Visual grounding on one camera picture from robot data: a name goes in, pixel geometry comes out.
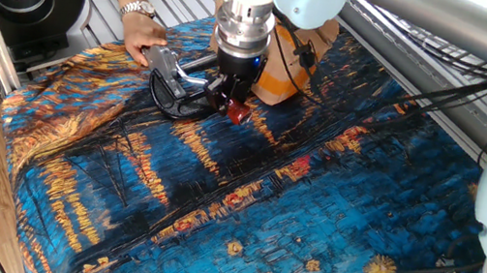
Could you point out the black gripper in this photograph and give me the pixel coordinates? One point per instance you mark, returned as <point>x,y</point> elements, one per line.
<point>237,64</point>

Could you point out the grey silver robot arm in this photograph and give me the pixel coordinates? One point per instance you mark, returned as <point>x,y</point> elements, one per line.
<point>439,15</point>

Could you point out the person hand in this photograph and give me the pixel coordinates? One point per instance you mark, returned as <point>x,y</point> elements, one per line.
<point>142,32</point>

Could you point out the silver threaded rod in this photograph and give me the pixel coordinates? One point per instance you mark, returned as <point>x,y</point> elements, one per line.
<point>201,60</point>

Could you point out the taped cardboard box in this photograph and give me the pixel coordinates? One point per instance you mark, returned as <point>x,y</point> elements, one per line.
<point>276,83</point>

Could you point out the starry night painted cloth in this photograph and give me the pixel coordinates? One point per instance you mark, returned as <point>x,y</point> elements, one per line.
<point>261,208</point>

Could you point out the silver wristwatch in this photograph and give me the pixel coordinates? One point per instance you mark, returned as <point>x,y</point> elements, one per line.
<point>139,7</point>

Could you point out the grey aluminium table rail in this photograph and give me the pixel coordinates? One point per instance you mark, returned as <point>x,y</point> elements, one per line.
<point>385,46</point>

